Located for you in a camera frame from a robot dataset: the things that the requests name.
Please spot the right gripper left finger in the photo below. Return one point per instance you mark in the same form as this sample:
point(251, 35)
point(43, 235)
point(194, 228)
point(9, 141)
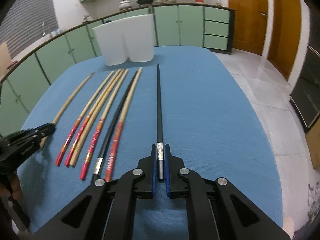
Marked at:
point(104, 210)

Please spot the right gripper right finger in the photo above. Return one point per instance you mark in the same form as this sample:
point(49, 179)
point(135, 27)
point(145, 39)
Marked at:
point(216, 209)

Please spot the red orange bamboo chopstick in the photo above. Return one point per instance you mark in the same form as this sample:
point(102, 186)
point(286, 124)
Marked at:
point(99, 127)

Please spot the black chopstick silver band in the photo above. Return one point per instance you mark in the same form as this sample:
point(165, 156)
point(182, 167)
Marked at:
point(160, 151)

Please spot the kitchen faucet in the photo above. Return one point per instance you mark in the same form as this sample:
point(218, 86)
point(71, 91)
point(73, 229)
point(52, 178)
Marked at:
point(44, 28)

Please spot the green lower kitchen cabinets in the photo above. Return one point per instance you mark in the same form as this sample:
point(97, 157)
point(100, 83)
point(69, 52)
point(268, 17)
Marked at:
point(180, 24)

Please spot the left hand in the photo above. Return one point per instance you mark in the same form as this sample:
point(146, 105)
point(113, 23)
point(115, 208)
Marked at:
point(16, 189)

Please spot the red striped bamboo chopstick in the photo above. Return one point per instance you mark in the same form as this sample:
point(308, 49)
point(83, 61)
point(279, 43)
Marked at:
point(113, 152)

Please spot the blue table mat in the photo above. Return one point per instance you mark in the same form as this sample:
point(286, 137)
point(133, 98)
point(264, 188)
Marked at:
point(207, 121)

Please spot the cardboard box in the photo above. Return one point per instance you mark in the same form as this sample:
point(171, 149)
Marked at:
point(313, 142)

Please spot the window blind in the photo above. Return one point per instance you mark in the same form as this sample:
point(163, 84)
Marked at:
point(23, 23)

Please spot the black glass cabinet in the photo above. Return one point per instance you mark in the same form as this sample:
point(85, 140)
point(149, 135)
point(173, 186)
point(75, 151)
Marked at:
point(305, 95)

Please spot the white double utensil holder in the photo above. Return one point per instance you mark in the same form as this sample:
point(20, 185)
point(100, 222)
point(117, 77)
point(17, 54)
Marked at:
point(126, 39)

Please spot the white pot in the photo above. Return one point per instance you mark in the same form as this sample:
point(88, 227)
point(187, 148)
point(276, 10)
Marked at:
point(124, 5)

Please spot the right wooden door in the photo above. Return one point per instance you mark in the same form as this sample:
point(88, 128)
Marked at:
point(287, 21)

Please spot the wooden door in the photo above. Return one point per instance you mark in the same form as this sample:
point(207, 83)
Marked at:
point(250, 24)
point(287, 21)

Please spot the black wok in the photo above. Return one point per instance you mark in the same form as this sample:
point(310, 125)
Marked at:
point(144, 2)

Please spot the left wooden door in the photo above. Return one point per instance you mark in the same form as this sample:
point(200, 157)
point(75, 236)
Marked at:
point(250, 24)

